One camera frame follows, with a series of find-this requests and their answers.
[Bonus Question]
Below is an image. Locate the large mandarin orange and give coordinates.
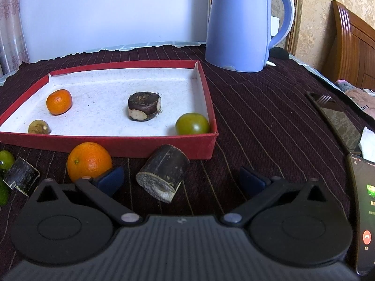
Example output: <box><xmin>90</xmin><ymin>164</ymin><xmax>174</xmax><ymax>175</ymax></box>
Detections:
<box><xmin>67</xmin><ymin>142</ymin><xmax>113</xmax><ymax>183</ymax></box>

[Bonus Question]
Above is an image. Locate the dark striped cloth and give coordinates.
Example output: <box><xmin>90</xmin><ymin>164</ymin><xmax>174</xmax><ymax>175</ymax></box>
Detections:
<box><xmin>0</xmin><ymin>43</ymin><xmax>367</xmax><ymax>270</ymax></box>

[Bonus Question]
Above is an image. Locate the yellow-brown longan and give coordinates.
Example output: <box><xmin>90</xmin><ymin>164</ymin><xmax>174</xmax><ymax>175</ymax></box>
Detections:
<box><xmin>28</xmin><ymin>119</ymin><xmax>52</xmax><ymax>135</ymax></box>

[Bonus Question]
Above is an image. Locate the pink patterned curtain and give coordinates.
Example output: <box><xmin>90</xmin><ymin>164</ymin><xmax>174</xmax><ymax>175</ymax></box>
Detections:
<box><xmin>0</xmin><ymin>0</ymin><xmax>30</xmax><ymax>77</ymax></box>

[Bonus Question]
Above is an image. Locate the light blue checked tablecloth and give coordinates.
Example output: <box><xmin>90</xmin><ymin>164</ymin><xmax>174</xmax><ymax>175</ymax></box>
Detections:
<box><xmin>0</xmin><ymin>39</ymin><xmax>356</xmax><ymax>94</ymax></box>

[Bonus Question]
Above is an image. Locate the black smartphone lit screen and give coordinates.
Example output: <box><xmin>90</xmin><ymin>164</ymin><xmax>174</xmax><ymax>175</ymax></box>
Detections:
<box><xmin>347</xmin><ymin>152</ymin><xmax>375</xmax><ymax>276</ymax></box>

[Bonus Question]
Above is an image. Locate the blue electric kettle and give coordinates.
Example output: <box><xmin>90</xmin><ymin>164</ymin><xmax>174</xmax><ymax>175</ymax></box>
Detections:
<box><xmin>204</xmin><ymin>0</ymin><xmax>295</xmax><ymax>73</ymax></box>

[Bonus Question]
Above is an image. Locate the small mandarin orange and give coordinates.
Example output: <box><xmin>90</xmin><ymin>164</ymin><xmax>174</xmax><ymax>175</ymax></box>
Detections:
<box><xmin>46</xmin><ymin>89</ymin><xmax>73</xmax><ymax>115</ymax></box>

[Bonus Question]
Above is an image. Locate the green jujube with stem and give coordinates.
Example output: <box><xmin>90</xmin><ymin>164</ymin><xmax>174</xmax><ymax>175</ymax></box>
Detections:
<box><xmin>0</xmin><ymin>150</ymin><xmax>15</xmax><ymax>170</ymax></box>

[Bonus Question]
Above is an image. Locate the wooden headboard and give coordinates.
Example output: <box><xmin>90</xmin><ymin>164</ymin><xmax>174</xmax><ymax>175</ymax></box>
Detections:
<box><xmin>321</xmin><ymin>0</ymin><xmax>375</xmax><ymax>90</ymax></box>

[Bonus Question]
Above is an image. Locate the pink grey cloth bundle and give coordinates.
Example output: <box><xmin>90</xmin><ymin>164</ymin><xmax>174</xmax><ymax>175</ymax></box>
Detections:
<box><xmin>335</xmin><ymin>79</ymin><xmax>375</xmax><ymax>115</ymax></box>

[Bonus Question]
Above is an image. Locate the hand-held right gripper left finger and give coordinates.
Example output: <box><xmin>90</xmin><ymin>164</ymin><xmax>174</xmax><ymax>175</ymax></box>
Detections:
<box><xmin>35</xmin><ymin>165</ymin><xmax>143</xmax><ymax>228</ymax></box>

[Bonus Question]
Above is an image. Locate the red cardboard box tray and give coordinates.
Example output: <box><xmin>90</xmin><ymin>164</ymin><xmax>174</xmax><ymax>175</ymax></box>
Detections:
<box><xmin>0</xmin><ymin>60</ymin><xmax>219</xmax><ymax>160</ymax></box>

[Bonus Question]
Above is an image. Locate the dark sugarcane piece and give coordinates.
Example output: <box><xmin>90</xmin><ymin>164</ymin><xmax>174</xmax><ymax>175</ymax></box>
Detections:
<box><xmin>3</xmin><ymin>156</ymin><xmax>41</xmax><ymax>197</ymax></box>
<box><xmin>128</xmin><ymin>92</ymin><xmax>162</xmax><ymax>122</ymax></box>
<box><xmin>135</xmin><ymin>144</ymin><xmax>191</xmax><ymax>204</ymax></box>

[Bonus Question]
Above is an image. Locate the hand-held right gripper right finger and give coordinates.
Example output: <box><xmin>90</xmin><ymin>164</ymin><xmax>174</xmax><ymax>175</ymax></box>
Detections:
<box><xmin>220</xmin><ymin>167</ymin><xmax>334</xmax><ymax>228</ymax></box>

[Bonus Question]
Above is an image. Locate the gold framed wall panel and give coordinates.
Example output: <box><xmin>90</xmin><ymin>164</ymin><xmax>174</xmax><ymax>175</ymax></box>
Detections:
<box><xmin>287</xmin><ymin>0</ymin><xmax>304</xmax><ymax>55</ymax></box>

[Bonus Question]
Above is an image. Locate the white tissue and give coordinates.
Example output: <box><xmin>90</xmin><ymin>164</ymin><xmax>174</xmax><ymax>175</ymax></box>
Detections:
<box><xmin>358</xmin><ymin>126</ymin><xmax>375</xmax><ymax>163</ymax></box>

